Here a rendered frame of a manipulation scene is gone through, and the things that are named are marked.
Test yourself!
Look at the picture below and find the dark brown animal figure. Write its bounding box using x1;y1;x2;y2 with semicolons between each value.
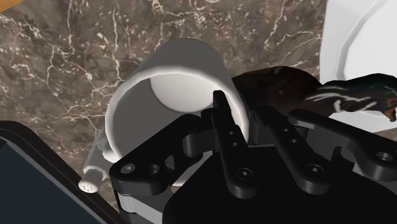
230;66;397;122

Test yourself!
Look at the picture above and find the white cup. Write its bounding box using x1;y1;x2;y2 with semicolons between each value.
104;38;251;187

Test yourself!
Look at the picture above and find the white plate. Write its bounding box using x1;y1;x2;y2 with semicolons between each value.
319;0;397;132

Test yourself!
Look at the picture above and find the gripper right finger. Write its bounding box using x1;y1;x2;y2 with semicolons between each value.
249;105;397;195

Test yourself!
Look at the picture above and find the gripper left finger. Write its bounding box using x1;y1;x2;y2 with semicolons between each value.
109;90;258;199

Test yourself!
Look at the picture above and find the orange flat thing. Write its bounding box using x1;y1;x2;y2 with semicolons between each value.
0;0;24;14

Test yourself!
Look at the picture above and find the white shaker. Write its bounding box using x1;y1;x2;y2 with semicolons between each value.
78;130;112;194

